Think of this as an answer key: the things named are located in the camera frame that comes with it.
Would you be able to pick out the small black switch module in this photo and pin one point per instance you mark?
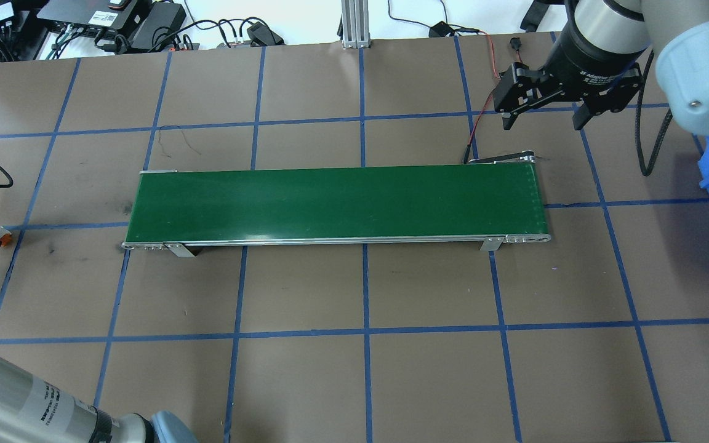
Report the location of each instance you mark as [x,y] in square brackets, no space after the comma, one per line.
[515,44]

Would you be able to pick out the small black power adapter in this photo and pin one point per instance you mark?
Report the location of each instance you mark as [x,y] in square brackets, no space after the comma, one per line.
[262,32]
[439,29]

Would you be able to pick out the green conveyor belt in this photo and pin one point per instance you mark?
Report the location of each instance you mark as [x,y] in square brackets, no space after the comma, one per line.
[330,203]

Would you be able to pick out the black box with white label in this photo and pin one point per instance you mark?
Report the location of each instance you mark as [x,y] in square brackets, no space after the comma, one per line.
[71,12]

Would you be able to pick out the power strip with orange plugs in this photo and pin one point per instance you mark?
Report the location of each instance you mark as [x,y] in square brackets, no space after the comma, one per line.
[231,45]

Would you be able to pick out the black bracket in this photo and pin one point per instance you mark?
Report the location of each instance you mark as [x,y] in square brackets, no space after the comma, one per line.
[542,15]

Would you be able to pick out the large black power brick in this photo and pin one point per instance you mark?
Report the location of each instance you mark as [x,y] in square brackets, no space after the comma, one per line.
[157,24]

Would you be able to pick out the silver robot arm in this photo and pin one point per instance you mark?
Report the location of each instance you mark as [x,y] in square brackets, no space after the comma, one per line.
[705,74]
[10,394]

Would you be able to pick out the aluminium extrusion post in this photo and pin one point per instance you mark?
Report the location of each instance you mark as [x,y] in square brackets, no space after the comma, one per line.
[354,24]

